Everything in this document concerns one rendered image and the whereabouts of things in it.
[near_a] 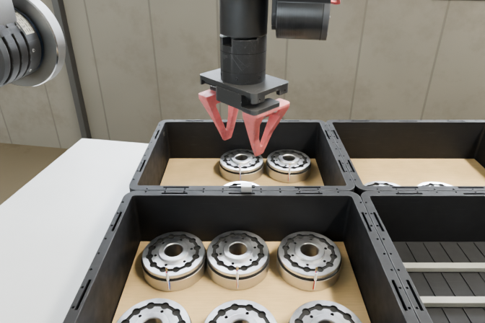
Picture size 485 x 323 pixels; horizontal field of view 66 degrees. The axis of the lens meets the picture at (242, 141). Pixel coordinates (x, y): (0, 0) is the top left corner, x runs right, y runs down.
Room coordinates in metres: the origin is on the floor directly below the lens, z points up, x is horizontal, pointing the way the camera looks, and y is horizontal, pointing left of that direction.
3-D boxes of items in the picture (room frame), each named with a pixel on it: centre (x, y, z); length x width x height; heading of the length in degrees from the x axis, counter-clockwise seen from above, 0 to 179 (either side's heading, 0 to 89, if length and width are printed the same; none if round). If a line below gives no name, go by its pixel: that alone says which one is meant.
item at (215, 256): (0.46, 0.01, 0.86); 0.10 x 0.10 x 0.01
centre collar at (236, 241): (0.46, 0.01, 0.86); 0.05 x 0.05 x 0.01
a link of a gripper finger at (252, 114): (0.45, -0.01, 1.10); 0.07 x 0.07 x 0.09; 44
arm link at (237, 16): (0.46, -0.01, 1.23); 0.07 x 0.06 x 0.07; 80
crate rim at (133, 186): (0.68, 0.00, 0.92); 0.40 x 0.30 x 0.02; 90
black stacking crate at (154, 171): (0.68, 0.00, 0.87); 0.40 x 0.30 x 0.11; 90
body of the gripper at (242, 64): (0.46, 0.00, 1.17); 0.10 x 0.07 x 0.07; 44
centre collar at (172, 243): (0.46, 0.11, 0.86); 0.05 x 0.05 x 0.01
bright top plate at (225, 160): (0.76, 0.00, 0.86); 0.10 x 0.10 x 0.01
